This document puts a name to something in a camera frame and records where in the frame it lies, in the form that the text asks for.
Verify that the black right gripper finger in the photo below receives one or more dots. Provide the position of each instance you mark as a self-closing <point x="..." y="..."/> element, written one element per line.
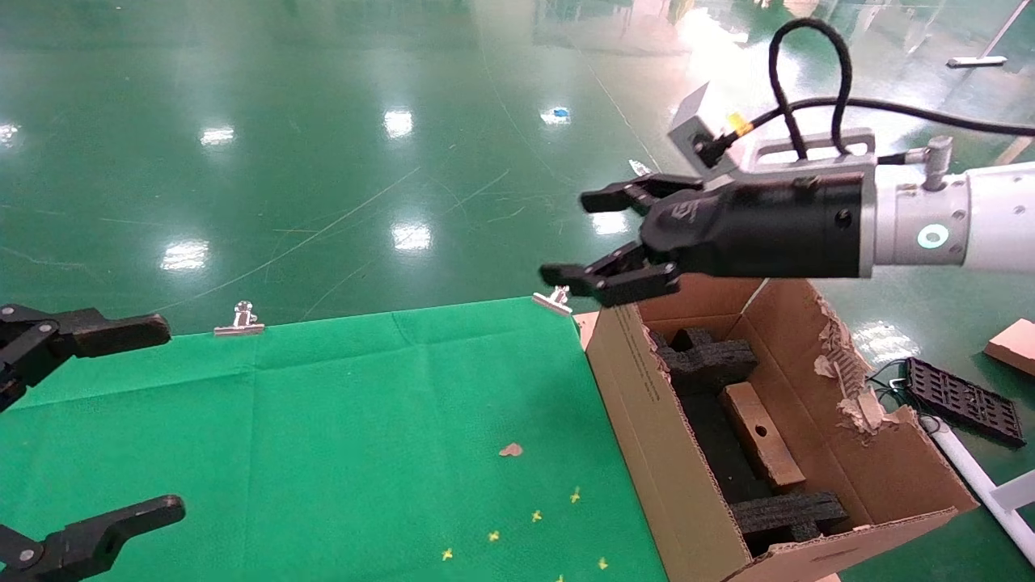
<point x="623" y="196"/>
<point x="623" y="279"/>

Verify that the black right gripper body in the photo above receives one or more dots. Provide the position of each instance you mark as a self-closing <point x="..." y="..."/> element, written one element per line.
<point x="768" y="226"/>

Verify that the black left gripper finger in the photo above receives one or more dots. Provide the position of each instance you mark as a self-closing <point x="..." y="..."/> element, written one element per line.
<point x="97" y="533"/>
<point x="97" y="333"/>

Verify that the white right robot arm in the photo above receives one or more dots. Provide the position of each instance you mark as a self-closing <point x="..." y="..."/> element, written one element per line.
<point x="994" y="218"/>

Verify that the flat printed cardboard sheet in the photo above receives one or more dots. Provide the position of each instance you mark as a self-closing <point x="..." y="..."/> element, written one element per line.
<point x="587" y="327"/>

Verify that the large open cardboard carton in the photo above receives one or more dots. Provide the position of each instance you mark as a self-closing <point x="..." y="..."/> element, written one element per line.
<point x="647" y="420"/>

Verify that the small cardboard scrap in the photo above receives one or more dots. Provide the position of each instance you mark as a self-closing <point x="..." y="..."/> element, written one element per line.
<point x="510" y="450"/>

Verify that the white paper floor scrap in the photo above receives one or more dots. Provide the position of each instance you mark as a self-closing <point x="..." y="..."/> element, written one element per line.
<point x="639" y="167"/>

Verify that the silver binder clip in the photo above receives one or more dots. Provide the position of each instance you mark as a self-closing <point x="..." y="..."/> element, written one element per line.
<point x="240" y="327"/>
<point x="552" y="302"/>

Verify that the blue floor scrap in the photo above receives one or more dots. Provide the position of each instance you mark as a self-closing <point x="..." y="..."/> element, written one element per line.
<point x="556" y="115"/>

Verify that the green table cloth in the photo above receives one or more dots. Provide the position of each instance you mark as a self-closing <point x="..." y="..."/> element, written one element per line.
<point x="323" y="444"/>

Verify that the black plastic grid tray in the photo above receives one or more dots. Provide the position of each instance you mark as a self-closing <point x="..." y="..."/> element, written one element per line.
<point x="962" y="400"/>

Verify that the grey metal bar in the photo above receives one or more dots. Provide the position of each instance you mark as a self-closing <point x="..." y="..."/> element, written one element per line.
<point x="977" y="61"/>

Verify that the grey metal camera bracket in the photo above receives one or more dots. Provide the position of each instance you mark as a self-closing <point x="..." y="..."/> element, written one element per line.
<point x="817" y="159"/>

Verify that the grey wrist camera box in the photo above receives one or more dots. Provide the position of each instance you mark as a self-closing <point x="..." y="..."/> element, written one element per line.
<point x="691" y="133"/>

